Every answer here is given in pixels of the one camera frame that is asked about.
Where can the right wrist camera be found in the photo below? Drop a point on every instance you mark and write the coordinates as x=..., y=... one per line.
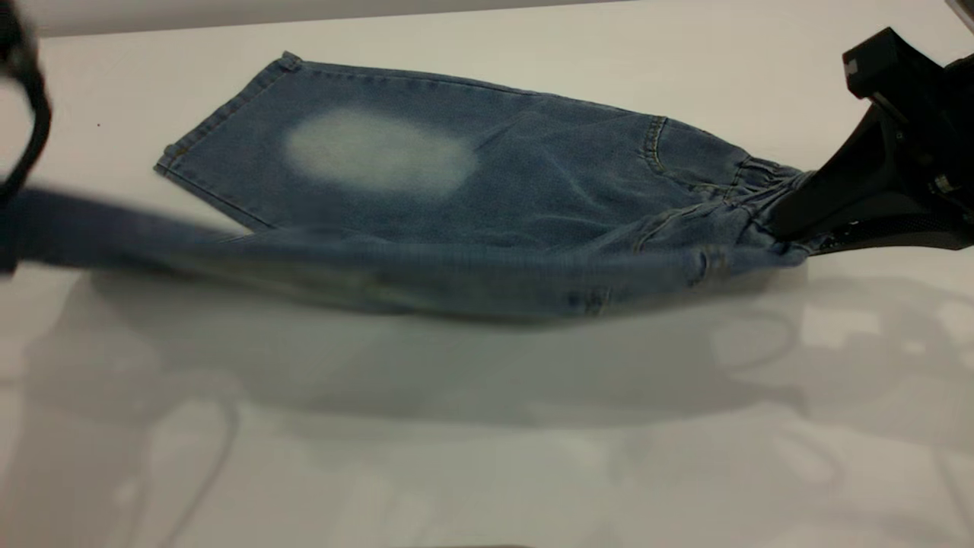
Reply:
x=875, y=65

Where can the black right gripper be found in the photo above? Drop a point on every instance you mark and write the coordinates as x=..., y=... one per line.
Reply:
x=943, y=152

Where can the blue denim jeans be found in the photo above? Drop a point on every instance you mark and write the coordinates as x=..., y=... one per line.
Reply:
x=456, y=198

